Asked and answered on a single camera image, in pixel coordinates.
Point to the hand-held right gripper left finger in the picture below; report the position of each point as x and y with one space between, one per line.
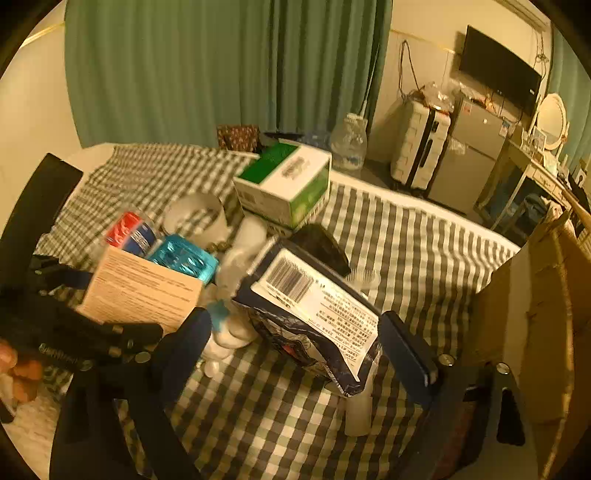
196 325

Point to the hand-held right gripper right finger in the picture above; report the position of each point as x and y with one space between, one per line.
406 353

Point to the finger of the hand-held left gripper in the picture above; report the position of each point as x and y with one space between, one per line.
129 336
55 276

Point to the beige carton box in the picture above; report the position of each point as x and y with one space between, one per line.
138 290

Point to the dark blue snack packet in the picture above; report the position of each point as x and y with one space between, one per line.
314 309

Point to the white tape roll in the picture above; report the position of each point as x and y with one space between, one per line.
203 203

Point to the brown cardboard box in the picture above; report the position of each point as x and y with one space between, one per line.
554 323

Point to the person's left hand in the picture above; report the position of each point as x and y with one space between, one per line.
16 369

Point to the white bottle with blue cap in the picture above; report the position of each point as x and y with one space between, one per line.
224 332

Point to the turquoise blister pack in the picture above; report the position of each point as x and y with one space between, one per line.
184 258

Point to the small white plastic cylinder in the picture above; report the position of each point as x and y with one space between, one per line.
358 415

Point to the red and blue can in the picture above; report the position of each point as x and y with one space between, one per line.
124 235

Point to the checked cloth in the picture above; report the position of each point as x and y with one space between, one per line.
415 258

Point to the black glossy pouch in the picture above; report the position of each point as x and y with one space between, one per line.
323 249

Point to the white bed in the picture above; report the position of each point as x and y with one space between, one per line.
27 438

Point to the green and white carton box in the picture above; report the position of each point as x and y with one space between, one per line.
286 184

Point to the patterned brown bag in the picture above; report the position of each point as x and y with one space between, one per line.
238 137

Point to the white dressing table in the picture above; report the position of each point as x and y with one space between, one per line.
517 184

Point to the wide green curtain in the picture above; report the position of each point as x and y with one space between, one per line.
184 69

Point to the grey small fridge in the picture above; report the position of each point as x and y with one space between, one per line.
466 157

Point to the white suitcase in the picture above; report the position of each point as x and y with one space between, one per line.
418 143

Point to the large clear water jug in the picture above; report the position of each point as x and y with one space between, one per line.
348 143

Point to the pack of water bottles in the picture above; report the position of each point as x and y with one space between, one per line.
318 137

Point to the clear plastic bag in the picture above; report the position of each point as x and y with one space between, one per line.
434 94

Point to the oval white mirror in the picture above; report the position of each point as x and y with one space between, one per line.
551 120

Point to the narrow green curtain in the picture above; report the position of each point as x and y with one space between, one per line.
570 69

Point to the small picture frame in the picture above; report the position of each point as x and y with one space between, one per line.
538 137

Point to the black wall television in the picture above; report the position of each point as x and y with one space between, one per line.
498 69

